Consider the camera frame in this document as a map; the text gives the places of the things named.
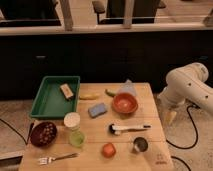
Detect black cable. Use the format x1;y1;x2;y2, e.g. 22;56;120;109
0;118;35;146
165;105;200;171

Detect green plastic tray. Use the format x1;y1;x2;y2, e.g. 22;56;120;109
30;76;80;120

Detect silver fork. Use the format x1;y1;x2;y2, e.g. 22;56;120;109
38;153;78;165

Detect blue sponge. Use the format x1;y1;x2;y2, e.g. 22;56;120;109
88;103;107;118

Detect dark red patterned bowl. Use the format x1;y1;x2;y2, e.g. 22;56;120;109
30;122;57;147

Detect black cable left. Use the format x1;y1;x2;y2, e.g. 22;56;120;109
0;118;35;146

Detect orange fruit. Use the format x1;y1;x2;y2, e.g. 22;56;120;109
102;143;116;158

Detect orange bowl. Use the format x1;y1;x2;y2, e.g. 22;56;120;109
112;93;138;114

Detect white lid cup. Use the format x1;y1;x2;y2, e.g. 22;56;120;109
64;112;80;130

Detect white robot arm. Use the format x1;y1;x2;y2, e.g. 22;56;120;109
158;62;213;126

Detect green glass cup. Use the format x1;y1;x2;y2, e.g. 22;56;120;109
69;131;85;148

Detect tan sponge block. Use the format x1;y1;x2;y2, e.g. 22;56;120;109
60;84;74;100

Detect black cable right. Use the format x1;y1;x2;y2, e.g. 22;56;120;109
165;105;200;171

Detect metal cup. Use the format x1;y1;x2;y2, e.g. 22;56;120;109
133;137;148;153

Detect yellow banana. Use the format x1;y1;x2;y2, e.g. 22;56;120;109
79;93;100;100

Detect clear plastic bottle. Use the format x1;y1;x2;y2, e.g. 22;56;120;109
118;79;137;96

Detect black office chair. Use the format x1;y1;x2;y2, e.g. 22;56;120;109
92;0;166;25

